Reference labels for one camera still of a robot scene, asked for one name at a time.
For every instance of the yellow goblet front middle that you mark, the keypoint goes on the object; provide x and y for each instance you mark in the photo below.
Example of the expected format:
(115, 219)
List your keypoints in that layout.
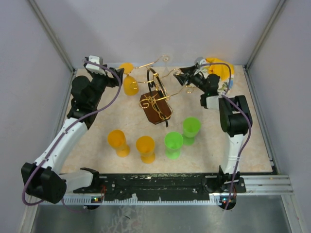
(146, 148)

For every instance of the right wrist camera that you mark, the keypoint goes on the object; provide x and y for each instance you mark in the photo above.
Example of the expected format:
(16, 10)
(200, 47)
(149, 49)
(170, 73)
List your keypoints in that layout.
(199, 62)

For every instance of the yellow floral cloth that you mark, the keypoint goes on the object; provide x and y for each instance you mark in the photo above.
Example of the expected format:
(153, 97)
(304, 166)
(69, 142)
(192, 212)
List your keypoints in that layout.
(224, 70)

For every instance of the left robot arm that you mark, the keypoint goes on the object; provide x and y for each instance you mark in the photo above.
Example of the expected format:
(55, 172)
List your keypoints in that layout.
(43, 180)

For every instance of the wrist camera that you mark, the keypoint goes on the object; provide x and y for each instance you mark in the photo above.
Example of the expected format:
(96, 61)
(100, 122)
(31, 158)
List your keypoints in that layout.
(91, 64)
(199, 62)

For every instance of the yellow goblet front left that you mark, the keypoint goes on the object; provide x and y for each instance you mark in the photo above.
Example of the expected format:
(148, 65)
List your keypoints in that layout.
(117, 141)

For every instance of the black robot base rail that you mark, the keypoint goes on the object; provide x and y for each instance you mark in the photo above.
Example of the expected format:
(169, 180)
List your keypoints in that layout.
(156, 186)

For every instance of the gold wire wine glass rack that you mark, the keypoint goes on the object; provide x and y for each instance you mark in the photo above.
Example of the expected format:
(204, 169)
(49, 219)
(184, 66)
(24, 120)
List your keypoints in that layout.
(155, 101)

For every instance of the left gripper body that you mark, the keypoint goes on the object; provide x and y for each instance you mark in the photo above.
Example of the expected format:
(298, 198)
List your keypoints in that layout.
(111, 82)

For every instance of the green goblet front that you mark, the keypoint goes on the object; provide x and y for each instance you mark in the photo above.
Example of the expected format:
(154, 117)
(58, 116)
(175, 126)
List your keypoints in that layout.
(173, 142)

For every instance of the yellow plastic goblet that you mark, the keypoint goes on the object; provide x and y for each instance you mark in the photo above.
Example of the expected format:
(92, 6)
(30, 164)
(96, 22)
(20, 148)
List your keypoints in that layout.
(130, 84)

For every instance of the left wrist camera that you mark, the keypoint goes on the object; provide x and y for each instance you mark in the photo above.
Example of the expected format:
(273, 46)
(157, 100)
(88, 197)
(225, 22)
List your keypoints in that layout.
(91, 64)

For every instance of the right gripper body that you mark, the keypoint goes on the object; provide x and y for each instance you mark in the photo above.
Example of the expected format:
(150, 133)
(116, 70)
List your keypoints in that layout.
(198, 81)

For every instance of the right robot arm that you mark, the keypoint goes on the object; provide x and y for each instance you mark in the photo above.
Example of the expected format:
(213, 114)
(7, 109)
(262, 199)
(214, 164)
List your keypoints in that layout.
(234, 113)

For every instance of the clear wine glass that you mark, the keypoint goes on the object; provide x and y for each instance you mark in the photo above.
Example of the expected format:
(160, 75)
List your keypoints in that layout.
(166, 61)

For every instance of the green goblet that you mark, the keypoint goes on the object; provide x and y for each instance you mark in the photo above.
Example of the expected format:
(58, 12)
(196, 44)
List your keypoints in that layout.
(191, 127)
(173, 142)

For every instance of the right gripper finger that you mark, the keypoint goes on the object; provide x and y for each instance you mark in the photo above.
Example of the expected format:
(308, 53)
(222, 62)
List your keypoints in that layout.
(183, 78)
(188, 70)

